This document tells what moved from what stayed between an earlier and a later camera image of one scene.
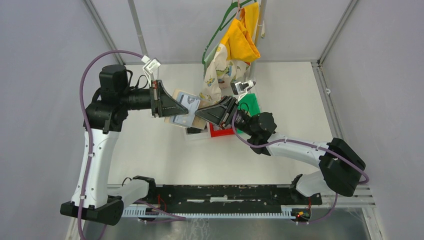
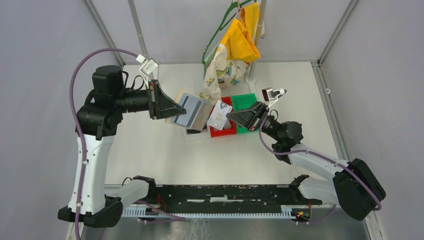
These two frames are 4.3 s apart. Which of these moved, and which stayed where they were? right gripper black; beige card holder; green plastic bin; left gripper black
Moved: right gripper black
Stayed: left gripper black; beige card holder; green plastic bin
